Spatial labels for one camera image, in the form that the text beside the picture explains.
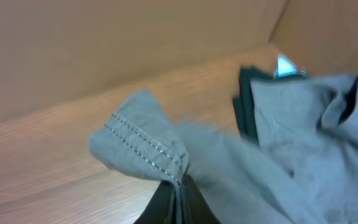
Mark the black polo shirt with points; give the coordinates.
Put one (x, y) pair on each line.
(243, 104)

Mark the light blue cloth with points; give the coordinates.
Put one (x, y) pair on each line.
(285, 68)

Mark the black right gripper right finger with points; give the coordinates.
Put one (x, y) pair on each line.
(194, 207)

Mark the grey shorts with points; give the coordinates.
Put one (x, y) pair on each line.
(302, 169)

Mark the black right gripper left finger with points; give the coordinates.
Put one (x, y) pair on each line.
(162, 206)

